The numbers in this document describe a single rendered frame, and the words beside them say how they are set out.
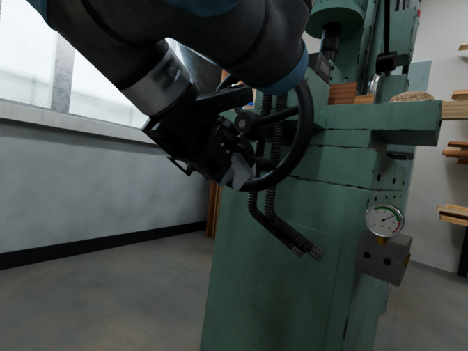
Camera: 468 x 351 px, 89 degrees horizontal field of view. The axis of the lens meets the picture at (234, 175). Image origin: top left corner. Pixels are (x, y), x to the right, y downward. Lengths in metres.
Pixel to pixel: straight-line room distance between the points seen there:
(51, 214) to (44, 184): 0.19
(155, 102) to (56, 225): 1.54
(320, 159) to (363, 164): 0.10
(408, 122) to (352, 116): 0.11
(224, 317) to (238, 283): 0.14
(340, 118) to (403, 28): 0.50
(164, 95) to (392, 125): 0.47
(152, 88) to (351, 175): 0.47
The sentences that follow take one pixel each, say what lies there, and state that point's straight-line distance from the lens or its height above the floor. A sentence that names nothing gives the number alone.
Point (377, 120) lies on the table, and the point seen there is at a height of 0.86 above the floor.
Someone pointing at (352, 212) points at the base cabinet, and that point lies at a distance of 0.60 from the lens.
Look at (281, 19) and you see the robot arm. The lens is 0.27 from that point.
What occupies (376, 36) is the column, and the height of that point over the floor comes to 1.23.
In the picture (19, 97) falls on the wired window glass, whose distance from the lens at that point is 1.73.
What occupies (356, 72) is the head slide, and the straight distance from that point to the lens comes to 0.94.
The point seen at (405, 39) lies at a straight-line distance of 1.04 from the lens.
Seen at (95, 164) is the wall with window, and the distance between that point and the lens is 1.76.
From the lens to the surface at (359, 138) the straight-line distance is 0.61.
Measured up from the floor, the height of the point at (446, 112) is 0.91.
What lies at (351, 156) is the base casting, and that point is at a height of 0.78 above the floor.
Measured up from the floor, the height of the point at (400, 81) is 1.05.
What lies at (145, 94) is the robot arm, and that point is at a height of 0.78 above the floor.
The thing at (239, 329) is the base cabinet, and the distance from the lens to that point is 0.86.
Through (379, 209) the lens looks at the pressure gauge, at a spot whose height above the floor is 0.68.
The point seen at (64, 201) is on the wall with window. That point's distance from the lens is 1.74.
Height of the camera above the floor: 0.73
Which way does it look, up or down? 3 degrees down
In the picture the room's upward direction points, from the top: 8 degrees clockwise
